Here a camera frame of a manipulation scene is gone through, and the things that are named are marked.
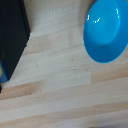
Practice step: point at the blue plastic bowl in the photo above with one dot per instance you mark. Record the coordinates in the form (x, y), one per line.
(106, 31)

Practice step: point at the black box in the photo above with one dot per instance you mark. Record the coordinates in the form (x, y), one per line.
(11, 33)

